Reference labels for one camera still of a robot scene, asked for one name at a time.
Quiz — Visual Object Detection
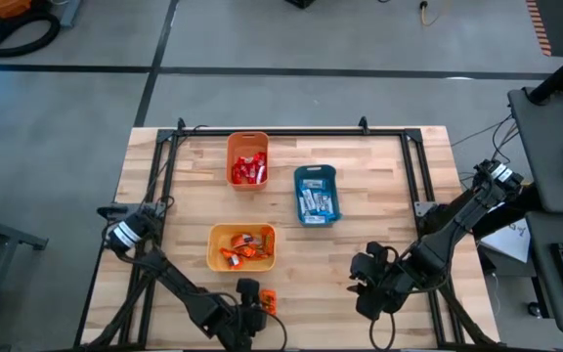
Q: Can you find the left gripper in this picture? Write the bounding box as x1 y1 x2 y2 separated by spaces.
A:
206 290 269 351

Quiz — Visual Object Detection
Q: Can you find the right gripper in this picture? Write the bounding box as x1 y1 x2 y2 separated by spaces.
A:
348 250 423 323

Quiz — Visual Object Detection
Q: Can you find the yellow plastic basket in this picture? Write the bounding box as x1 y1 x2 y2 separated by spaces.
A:
206 223 278 273

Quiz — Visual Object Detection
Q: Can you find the dark grey plastic basket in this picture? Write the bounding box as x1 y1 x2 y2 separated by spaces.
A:
293 164 344 228

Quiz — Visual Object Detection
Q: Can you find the white paper sheet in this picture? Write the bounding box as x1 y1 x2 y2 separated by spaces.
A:
481 218 532 265

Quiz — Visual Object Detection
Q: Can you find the orange plastic basket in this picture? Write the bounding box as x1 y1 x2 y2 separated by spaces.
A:
225 130 271 192

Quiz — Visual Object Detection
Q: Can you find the dark grey desk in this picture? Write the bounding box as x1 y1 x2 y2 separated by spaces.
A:
507 86 563 216
525 209 563 335

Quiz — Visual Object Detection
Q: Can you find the black metal pole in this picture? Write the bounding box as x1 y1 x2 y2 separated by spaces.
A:
527 40 563 107

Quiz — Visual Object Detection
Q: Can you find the orange vacuum cleaner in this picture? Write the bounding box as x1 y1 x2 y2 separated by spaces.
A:
0 0 33 20

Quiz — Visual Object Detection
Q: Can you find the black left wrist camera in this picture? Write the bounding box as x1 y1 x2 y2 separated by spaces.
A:
236 277 262 308

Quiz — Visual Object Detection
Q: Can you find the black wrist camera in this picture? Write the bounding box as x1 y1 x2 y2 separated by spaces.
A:
367 241 391 265
236 277 262 308

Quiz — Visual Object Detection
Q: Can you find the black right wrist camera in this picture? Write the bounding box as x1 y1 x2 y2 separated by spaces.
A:
367 241 391 265

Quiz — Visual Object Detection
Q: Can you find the black aluminium table frame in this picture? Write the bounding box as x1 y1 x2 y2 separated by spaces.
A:
73 127 496 351

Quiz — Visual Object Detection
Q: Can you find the yellow extension cable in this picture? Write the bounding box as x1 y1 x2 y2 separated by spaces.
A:
419 0 452 26

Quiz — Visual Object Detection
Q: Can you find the black vacuum hose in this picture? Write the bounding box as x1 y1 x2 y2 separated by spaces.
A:
0 10 63 59

